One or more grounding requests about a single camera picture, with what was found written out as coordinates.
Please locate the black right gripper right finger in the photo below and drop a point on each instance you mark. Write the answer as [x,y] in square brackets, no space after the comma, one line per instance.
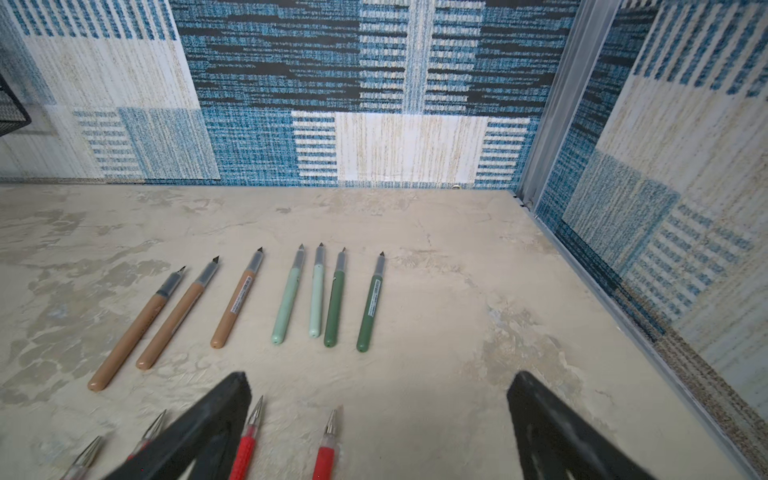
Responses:
[554,442]

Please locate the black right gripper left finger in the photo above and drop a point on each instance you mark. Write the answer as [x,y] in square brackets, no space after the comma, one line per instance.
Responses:
[205,437]

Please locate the red gel pen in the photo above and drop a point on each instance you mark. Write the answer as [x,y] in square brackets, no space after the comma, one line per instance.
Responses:
[324,463]
[150,434]
[247,443]
[81,465]

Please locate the brown pen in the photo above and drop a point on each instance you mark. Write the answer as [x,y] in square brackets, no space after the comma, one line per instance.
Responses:
[237,301]
[127,343]

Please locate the brown pen horizontal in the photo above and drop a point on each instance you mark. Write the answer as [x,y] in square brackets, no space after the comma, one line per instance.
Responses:
[175,319]

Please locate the dark green pen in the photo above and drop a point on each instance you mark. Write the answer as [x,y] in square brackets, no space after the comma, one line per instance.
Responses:
[367,323]
[334,310]

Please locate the black wire mesh shelf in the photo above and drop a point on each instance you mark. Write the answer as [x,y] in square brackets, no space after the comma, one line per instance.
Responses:
[13,115]

